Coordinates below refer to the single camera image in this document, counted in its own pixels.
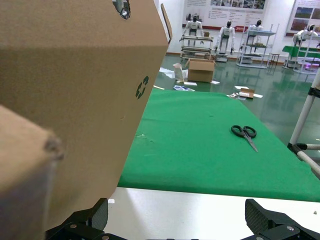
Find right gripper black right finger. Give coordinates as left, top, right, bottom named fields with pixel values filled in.
left=239, top=198, right=320, bottom=240

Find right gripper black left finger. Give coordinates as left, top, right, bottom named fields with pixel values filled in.
left=44, top=197, right=111, bottom=240

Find brown cardboard box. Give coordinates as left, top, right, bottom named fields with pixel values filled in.
left=0, top=104, right=65, bottom=240

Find flat white brown box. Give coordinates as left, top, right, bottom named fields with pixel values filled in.
left=238, top=88, right=264, bottom=100

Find cardboard box with recycling symbol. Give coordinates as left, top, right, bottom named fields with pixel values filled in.
left=0, top=0, right=174, bottom=233

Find open cardboard shipping box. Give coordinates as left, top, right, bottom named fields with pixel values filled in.
left=184, top=57, right=218, bottom=83

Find green table cloth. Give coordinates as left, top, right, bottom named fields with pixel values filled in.
left=117, top=88, right=320, bottom=203

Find blue printed sheets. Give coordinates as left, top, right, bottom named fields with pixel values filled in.
left=172, top=84, right=196, bottom=92

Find small dark stool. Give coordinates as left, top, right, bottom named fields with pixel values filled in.
left=269, top=52, right=281, bottom=70

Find white paper sheets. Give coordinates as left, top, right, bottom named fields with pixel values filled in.
left=159, top=66, right=176, bottom=79

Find small tan white carton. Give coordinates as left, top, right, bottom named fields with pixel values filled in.
left=172, top=62, right=189, bottom=84

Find green covered table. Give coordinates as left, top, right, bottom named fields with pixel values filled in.
left=282, top=44, right=320, bottom=59

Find grey metal shelf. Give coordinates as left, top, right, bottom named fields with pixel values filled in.
left=236, top=23, right=280, bottom=69

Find white humanoid robot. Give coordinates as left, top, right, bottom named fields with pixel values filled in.
left=247, top=19, right=265, bottom=45
left=180, top=14, right=205, bottom=42
left=292, top=24, right=320, bottom=48
left=213, top=21, right=236, bottom=63

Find roller conveyor rack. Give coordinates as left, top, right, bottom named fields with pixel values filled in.
left=180, top=34, right=215, bottom=60

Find black handled scissors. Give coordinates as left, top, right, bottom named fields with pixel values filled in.
left=230, top=124, right=259, bottom=153

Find white tube frame black joints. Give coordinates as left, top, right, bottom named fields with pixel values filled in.
left=286, top=74, right=320, bottom=181

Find wall poster with photos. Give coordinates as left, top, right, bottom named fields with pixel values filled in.
left=286, top=0, right=320, bottom=38

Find wide wall poster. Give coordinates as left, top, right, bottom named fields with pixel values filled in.
left=184, top=0, right=268, bottom=29

